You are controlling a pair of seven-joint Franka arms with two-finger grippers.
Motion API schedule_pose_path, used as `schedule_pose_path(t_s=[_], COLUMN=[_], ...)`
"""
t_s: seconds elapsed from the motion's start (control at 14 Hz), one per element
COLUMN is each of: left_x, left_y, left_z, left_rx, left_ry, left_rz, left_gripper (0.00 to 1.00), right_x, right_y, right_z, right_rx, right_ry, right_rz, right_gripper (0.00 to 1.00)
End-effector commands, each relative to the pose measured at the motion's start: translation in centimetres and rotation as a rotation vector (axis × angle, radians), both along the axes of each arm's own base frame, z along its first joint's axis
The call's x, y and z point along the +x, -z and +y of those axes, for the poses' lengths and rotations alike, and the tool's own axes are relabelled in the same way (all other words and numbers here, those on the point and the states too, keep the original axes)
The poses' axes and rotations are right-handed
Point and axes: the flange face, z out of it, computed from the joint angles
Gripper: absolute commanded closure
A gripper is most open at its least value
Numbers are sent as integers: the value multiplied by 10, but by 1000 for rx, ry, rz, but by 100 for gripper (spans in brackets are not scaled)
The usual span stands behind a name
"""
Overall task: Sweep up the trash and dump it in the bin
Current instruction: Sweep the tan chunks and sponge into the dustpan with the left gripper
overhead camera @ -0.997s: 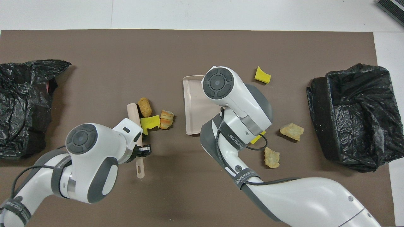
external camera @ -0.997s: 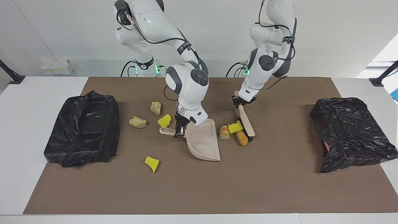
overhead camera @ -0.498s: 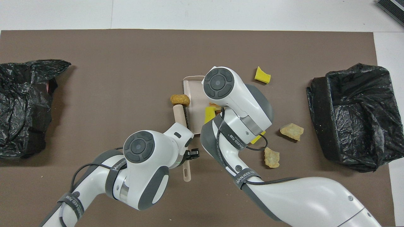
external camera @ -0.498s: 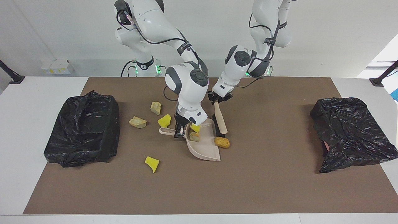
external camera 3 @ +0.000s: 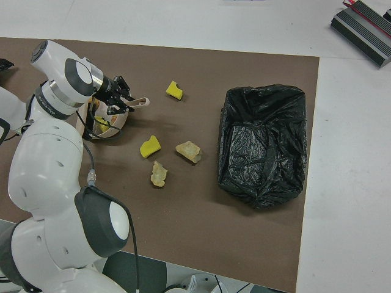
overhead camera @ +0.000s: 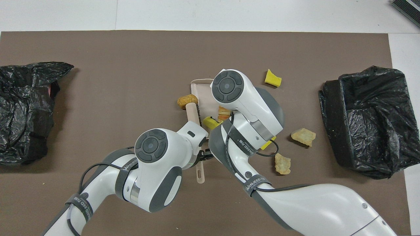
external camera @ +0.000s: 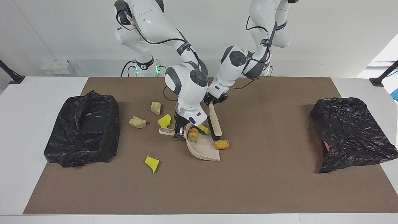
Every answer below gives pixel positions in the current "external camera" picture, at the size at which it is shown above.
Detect orange striped bread piece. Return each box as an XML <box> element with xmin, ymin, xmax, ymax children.
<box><xmin>187</xmin><ymin>128</ymin><xmax>199</xmax><ymax>143</ymax></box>

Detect yellow sponge chunk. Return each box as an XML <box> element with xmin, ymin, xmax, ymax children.
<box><xmin>157</xmin><ymin>114</ymin><xmax>172</xmax><ymax>128</ymax></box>

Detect beige brush with black bristles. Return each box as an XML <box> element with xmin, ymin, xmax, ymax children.
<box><xmin>208</xmin><ymin>103</ymin><xmax>223</xmax><ymax>141</ymax></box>

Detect small beige rock chunk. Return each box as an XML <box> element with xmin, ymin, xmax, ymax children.
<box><xmin>150</xmin><ymin>101</ymin><xmax>162</xmax><ymax>116</ymax></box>

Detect beige plastic dustpan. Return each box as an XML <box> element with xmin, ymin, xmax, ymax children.
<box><xmin>159</xmin><ymin>122</ymin><xmax>221</xmax><ymax>161</ymax></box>

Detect yellow sponge wedge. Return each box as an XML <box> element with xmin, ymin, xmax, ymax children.
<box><xmin>145</xmin><ymin>156</ymin><xmax>160</xmax><ymax>173</ymax></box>

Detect elongated beige rock chunk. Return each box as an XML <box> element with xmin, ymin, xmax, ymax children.
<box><xmin>129</xmin><ymin>116</ymin><xmax>147</xmax><ymax>129</ymax></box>

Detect brown bread roll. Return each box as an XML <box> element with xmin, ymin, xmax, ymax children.
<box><xmin>213</xmin><ymin>139</ymin><xmax>230</xmax><ymax>150</ymax></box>

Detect open black bag bin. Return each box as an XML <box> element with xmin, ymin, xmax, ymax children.
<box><xmin>44</xmin><ymin>90</ymin><xmax>120</xmax><ymax>168</ymax></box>

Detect crumpled black bag bin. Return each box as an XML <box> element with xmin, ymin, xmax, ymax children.
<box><xmin>310</xmin><ymin>97</ymin><xmax>398</xmax><ymax>173</ymax></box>

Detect brown table mat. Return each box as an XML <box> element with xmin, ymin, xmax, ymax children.
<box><xmin>23</xmin><ymin>77</ymin><xmax>398</xmax><ymax>215</ymax></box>

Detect white boxes with yellow labels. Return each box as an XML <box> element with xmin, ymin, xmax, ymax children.
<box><xmin>41</xmin><ymin>59</ymin><xmax>75</xmax><ymax>75</ymax></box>

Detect black clamp stand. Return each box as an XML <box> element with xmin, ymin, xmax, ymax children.
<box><xmin>369</xmin><ymin>60</ymin><xmax>398</xmax><ymax>87</ymax></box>
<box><xmin>0</xmin><ymin>59</ymin><xmax>26</xmax><ymax>85</ymax></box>

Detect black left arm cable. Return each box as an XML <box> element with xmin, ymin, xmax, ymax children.
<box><xmin>229</xmin><ymin>16</ymin><xmax>278</xmax><ymax>90</ymax></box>

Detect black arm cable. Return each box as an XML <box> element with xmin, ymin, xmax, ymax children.
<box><xmin>229</xmin><ymin>16</ymin><xmax>278</xmax><ymax>90</ymax></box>
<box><xmin>116</xmin><ymin>9</ymin><xmax>199</xmax><ymax>102</ymax></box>

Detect black right base cable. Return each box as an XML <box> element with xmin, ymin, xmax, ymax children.
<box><xmin>121</xmin><ymin>60</ymin><xmax>137</xmax><ymax>77</ymax></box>

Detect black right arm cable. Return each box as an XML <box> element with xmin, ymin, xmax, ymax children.
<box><xmin>116</xmin><ymin>9</ymin><xmax>199</xmax><ymax>102</ymax></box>

